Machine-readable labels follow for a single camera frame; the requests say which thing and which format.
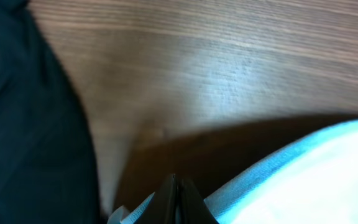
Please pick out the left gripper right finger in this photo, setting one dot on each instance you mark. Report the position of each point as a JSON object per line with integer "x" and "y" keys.
{"x": 193, "y": 209}

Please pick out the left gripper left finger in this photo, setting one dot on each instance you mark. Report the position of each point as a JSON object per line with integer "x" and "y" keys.
{"x": 162, "y": 207}

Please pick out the light blue t-shirt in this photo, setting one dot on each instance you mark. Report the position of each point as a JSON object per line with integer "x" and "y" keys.
{"x": 313, "y": 180}

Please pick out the black t-shirt on left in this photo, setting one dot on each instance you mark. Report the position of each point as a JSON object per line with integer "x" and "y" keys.
{"x": 47, "y": 161}

